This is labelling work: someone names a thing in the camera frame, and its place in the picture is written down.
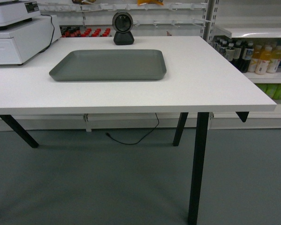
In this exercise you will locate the grey rectangular serving tray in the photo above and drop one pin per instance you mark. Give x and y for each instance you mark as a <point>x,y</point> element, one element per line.
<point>110,65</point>

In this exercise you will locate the white checkout table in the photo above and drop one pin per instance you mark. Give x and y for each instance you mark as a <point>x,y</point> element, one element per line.
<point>198,80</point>

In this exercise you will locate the black round barcode scanner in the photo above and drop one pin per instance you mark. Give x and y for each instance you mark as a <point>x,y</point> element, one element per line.
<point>122,23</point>

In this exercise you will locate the dark tea bottle left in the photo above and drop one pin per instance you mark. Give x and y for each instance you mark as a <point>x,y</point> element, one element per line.
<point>229,52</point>

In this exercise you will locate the dark tea bottle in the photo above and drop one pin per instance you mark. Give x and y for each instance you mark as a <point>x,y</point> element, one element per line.
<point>246,57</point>
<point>229,52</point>
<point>237,52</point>

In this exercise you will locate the dark tea bottle middle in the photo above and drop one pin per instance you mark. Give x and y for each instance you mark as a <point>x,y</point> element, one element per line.
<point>237,52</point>

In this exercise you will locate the dark tea bottle right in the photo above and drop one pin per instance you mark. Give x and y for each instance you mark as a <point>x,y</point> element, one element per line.
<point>246,57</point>

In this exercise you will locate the white upper shelf board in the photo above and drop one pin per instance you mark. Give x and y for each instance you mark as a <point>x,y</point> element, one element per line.
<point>256,30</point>

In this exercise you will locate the white shelf board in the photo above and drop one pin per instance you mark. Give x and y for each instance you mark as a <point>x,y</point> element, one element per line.
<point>256,30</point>
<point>266,78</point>

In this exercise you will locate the orange juice bottle back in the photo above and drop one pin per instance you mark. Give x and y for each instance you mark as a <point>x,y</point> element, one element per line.
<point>255,57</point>

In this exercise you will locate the orange juice bottle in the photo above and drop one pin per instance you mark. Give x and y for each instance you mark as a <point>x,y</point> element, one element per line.
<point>264,60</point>
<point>255,57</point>

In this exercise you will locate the orange juice bottle front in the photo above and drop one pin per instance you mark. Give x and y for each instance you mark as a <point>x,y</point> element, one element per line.
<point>264,60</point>

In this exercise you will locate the white middle shelf board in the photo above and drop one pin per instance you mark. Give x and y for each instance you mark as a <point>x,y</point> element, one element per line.
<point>266,78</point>

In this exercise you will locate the white cash register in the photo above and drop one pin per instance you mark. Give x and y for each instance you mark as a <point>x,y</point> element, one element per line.
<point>24,31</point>

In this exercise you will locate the yellow juice bottle right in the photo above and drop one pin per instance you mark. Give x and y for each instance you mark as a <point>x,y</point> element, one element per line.
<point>274,60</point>

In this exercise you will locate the slotted shelf upright post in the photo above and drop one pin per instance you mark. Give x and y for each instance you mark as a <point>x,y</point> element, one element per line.
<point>209,16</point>

